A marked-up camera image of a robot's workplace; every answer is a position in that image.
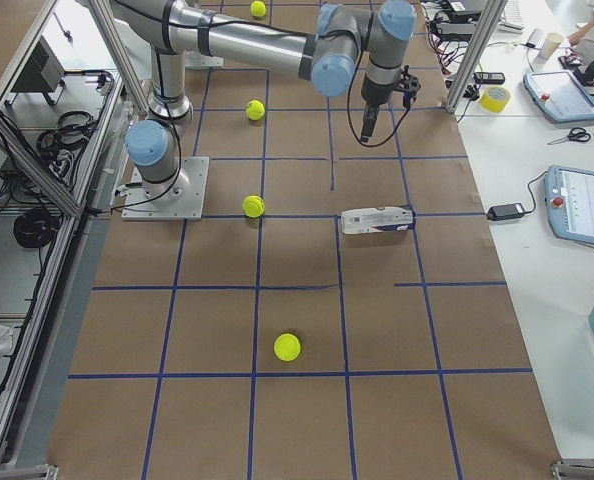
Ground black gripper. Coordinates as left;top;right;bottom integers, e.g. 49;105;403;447
360;67;420;141

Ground white blue tennis ball can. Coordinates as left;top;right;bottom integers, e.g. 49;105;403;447
341;206;416;235

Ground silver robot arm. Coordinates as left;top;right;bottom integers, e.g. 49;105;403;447
113;1;420;203

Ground tennis ball with black lettering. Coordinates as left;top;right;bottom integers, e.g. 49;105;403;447
245;99;266;121

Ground yellow tennis ball lower left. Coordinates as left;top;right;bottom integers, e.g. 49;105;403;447
241;195;265;218

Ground yellow tennis ball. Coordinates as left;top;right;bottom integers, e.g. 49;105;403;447
241;195;265;218
273;332;302;362
250;0;267;19

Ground far yellow tennis ball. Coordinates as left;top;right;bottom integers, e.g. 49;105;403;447
250;0;267;19

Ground near yellow tennis ball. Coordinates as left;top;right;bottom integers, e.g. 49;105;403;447
273;332;302;362

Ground black remote device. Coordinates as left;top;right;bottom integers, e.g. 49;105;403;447
473;72;506;85

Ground yellow tape roll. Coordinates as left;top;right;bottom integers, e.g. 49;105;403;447
480;86;511;113

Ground black power adapter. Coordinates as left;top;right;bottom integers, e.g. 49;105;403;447
486;203;526;221

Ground upper teach pendant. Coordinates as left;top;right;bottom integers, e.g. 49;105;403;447
523;70;594;123

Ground teach pendant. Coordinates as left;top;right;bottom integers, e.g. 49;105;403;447
544;165;594;245
523;70;594;123

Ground paper cup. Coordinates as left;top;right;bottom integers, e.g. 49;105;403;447
538;32;564;60

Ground lower teach pendant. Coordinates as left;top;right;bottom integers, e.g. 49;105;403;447
544;165;594;245

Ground grey control box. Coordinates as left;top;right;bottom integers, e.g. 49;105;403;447
11;37;65;94

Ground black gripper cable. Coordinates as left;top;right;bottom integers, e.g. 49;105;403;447
346;49;411;147

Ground aluminium frame post right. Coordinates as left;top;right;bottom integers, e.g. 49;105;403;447
445;0;507;113

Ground aluminium frame post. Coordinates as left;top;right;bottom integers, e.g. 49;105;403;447
445;0;507;113
88;0;149;119

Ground black handled scissors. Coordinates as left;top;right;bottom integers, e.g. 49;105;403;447
548;127;591;145

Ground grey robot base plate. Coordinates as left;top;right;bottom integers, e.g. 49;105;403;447
121;156;209;221

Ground aluminium frame post left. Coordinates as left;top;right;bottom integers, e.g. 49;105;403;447
88;0;149;119

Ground black coiled cable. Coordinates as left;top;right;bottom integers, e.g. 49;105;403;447
13;207;61;250

